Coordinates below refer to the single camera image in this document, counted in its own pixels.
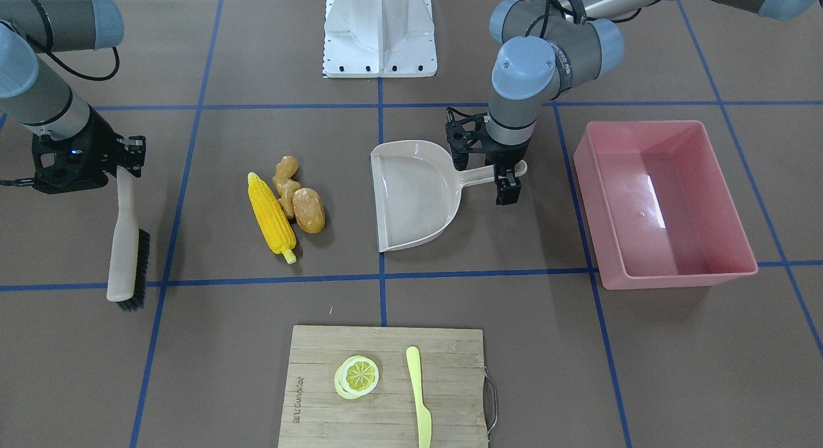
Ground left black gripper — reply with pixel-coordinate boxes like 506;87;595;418
445;107;531;206

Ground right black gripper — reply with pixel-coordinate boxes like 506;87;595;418
32;109;147;194

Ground beige plastic dustpan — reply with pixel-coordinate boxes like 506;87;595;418
370;139;496;253

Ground beige hand brush black bristles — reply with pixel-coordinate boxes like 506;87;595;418
106;167;150;312

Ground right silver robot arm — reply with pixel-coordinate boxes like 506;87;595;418
1;0;146;197

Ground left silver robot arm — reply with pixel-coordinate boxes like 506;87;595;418
445;0;821;206

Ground pink plastic bin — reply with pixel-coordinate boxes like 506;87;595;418
574;120;759;290

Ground bamboo cutting board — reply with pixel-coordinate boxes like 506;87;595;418
277;325;489;447

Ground yellow toy corn cob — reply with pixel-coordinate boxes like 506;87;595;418
247;172;297;264

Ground brown toy potato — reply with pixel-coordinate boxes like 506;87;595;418
292;188;326;234

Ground tan toy ginger root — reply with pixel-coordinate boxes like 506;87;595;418
271;156;301;220

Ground yellow toy lemon slices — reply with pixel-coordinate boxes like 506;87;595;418
333;356;380;399

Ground yellow plastic knife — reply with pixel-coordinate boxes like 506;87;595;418
406;346;433;447

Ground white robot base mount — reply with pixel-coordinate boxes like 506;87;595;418
321;0;438;78

